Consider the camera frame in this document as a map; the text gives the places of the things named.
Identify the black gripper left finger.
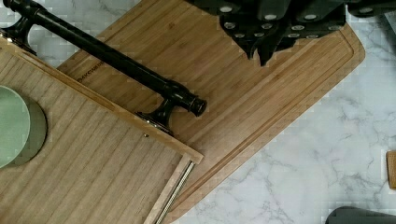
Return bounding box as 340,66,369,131
219,12,290,60

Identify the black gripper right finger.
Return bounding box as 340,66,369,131
257,3,346,66

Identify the wooden drawer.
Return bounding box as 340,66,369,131
1,39,203,224

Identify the large bamboo cutting board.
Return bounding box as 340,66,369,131
57,0,366,224

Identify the small light wooden board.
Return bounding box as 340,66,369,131
386,150,396,189

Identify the black frying pan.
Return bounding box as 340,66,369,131
325,206,396,224

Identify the pale green bowl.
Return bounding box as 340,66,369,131
0,86,48,168

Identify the black drawer handle bar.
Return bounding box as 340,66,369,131
1,0,207,134

